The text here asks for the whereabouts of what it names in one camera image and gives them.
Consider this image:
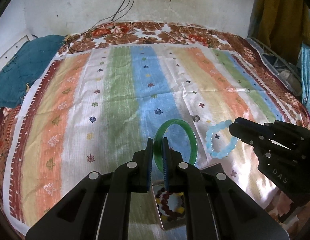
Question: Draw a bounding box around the yellow black bead bracelet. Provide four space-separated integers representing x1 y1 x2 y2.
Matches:
156 192 185 222

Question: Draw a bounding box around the light blue bead bracelet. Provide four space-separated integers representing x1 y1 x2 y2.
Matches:
205 119 238 159

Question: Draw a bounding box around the silver metal tin box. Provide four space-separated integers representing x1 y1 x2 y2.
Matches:
151 163 223 231

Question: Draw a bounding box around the dark red bead bracelet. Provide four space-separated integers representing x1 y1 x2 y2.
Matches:
156 189 179 218

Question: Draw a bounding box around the green jade bangle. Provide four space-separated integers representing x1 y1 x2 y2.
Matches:
153 119 198 173

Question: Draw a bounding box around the person's right hand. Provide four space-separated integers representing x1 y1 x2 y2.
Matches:
276 191 310 223

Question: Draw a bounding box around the brown floral blanket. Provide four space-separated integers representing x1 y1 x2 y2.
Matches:
0 21 310 238

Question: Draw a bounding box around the light blue dotted cloth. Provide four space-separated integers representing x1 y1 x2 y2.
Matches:
296 4 310 116

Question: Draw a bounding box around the striped colourful woven mat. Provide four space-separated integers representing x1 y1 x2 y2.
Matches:
3 44 285 235

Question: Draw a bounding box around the brown hanging garment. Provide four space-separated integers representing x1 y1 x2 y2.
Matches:
249 0 310 64

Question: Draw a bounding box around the teal pillow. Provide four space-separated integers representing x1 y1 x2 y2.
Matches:
0 35 64 108

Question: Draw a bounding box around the white headboard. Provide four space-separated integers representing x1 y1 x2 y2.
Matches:
0 29 34 71

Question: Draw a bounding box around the grey wire rack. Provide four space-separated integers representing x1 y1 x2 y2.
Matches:
246 37 302 96

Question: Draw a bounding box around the black power cable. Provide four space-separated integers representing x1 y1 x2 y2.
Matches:
67 0 139 53

